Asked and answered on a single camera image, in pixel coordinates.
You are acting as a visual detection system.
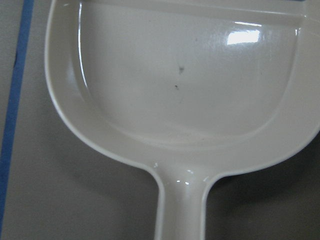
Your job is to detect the beige plastic dustpan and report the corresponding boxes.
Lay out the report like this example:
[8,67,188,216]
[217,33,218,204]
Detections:
[44,0,320,240]

